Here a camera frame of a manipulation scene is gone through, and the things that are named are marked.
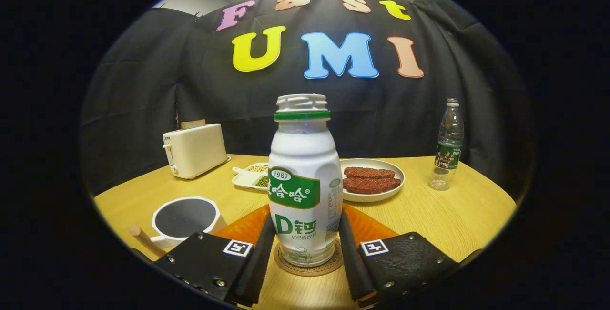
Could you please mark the wooden table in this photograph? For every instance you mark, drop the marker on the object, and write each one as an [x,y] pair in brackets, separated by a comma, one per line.
[438,219]

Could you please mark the white toaster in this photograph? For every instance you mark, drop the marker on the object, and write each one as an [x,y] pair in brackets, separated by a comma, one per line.
[195,152]

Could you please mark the red meat slice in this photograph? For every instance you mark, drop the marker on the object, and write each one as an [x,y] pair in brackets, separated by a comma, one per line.
[371,186]
[369,172]

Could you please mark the round white plate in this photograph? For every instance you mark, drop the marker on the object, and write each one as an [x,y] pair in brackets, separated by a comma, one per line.
[371,198]

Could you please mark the round cork coaster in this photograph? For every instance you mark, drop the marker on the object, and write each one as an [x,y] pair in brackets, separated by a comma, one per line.
[310,271]

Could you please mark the bread slice in toaster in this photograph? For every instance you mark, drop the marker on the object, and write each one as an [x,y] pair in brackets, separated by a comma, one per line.
[193,124]

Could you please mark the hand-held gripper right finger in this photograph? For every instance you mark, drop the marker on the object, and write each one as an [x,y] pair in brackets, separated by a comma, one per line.
[405,262]

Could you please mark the white juice bottle green label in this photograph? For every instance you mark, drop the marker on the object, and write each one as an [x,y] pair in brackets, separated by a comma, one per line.
[305,157]

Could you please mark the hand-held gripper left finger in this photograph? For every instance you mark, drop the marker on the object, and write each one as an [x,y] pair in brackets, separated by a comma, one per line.
[205,264]

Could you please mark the white divided dish with beans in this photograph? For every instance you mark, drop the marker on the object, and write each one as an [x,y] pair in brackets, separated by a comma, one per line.
[245,179]

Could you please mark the clear plastic water bottle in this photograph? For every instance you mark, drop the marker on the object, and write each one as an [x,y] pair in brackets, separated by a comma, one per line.
[448,155]

